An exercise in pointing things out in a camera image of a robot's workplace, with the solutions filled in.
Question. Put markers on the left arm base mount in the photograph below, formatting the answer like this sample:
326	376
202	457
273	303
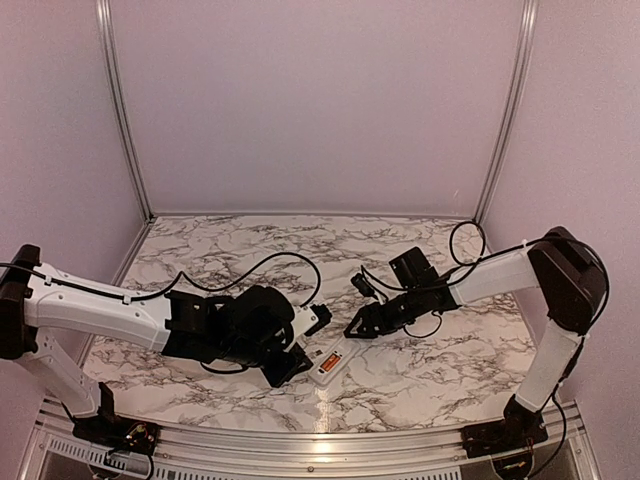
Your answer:
117	432

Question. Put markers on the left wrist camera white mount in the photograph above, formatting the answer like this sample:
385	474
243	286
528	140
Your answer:
309	320

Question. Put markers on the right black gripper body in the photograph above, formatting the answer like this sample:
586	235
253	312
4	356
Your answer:
410	311

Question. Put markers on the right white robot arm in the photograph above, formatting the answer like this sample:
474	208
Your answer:
570	275

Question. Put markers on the aluminium frame post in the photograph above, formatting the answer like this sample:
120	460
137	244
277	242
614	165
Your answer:
109	48
515	92

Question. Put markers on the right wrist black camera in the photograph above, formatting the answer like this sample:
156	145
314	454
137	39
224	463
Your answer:
367	290

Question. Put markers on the white remote control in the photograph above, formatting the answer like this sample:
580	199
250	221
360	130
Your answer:
347	349

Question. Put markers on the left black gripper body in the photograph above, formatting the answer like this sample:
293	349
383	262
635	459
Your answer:
243	351

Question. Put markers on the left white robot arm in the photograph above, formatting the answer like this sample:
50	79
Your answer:
37	299

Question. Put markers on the left aluminium frame post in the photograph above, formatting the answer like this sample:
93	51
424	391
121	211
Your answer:
109	48

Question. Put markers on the front aluminium rail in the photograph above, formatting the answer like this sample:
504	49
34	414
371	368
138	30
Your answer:
190	452

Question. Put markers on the right aluminium frame post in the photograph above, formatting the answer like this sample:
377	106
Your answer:
515	92

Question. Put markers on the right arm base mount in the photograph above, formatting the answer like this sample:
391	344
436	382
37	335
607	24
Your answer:
519	428

